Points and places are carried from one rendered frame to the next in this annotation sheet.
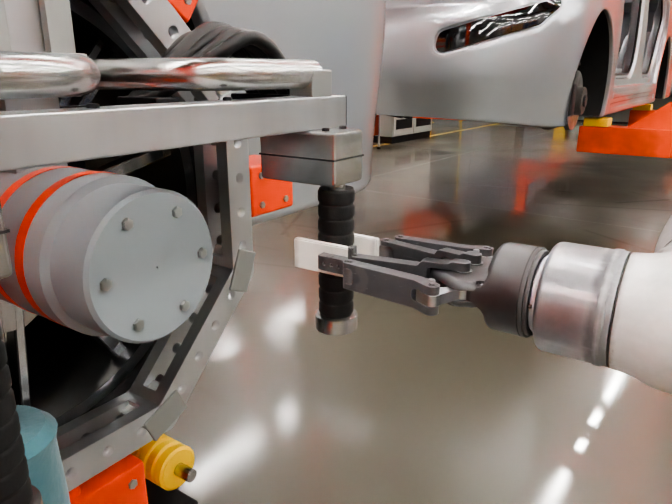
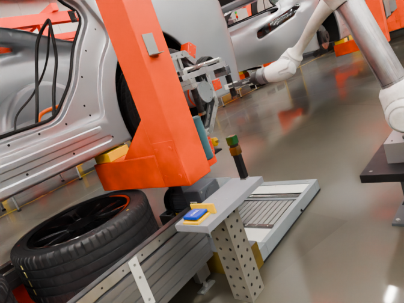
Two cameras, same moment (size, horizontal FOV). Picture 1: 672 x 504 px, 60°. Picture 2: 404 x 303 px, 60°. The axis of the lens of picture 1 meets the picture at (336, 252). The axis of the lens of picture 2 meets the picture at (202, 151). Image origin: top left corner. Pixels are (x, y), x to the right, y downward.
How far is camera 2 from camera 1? 1.62 m
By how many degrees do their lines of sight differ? 9
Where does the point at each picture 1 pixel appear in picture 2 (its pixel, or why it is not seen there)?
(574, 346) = (263, 80)
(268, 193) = (216, 85)
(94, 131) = (198, 72)
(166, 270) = (207, 92)
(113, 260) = (201, 90)
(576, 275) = (260, 71)
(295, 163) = (220, 73)
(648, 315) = (267, 72)
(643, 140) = not seen: hidden behind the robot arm
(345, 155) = (227, 69)
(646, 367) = (269, 79)
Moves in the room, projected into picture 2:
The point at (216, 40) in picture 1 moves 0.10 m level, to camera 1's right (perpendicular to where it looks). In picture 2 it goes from (203, 59) to (219, 53)
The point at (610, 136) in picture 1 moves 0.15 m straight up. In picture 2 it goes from (347, 45) to (345, 35)
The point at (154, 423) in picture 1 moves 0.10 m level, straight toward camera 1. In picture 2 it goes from (209, 130) to (214, 131)
